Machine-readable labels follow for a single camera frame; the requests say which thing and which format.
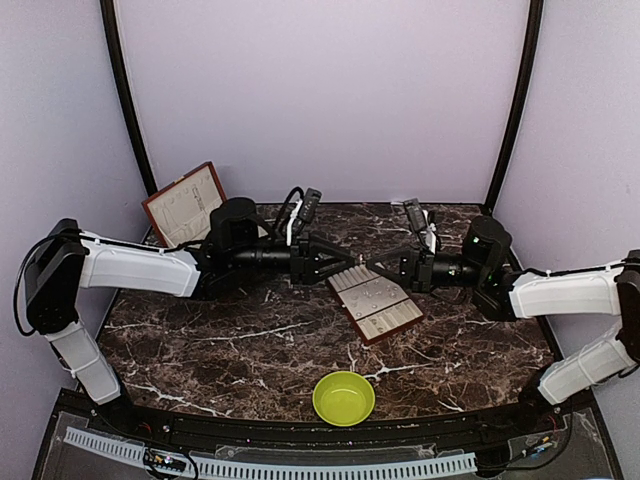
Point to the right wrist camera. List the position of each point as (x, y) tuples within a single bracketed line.
[(422, 224)]

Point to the black frame post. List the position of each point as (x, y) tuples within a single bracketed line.
[(521, 89), (128, 109)]

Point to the white slotted cable duct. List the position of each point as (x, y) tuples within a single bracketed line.
[(254, 464)]

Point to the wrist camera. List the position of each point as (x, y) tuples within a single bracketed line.
[(302, 214), (422, 224)]

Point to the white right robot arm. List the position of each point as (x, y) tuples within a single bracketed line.
[(502, 295)]

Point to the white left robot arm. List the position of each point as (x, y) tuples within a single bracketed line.
[(69, 258)]

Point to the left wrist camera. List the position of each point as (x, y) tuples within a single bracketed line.
[(302, 214)]

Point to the black right frame post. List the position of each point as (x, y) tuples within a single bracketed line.
[(521, 89)]

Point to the brown ring earring tray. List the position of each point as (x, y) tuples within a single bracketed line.
[(376, 307)]

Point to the black left frame post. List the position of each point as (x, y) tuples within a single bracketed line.
[(128, 109)]

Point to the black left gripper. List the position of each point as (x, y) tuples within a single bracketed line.
[(308, 271)]

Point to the brown wooden jewelry box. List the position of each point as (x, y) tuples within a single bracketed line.
[(180, 211)]

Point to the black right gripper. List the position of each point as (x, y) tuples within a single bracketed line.
[(423, 271)]

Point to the green bowl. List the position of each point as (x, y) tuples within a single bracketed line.
[(343, 398)]

